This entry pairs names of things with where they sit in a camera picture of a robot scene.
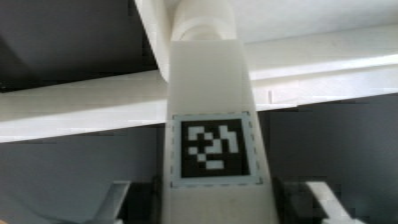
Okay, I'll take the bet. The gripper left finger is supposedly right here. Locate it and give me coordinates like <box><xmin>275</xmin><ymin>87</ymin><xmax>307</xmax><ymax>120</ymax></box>
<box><xmin>87</xmin><ymin>181</ymin><xmax>156</xmax><ymax>224</ymax></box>

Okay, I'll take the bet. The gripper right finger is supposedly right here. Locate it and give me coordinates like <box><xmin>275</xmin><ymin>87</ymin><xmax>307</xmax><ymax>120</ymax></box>
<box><xmin>273</xmin><ymin>178</ymin><xmax>367</xmax><ymax>224</ymax></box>

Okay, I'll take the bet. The white desk top tray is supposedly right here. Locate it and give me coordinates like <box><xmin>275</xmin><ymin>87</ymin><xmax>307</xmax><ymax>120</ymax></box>
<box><xmin>133</xmin><ymin>0</ymin><xmax>398</xmax><ymax>80</ymax></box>

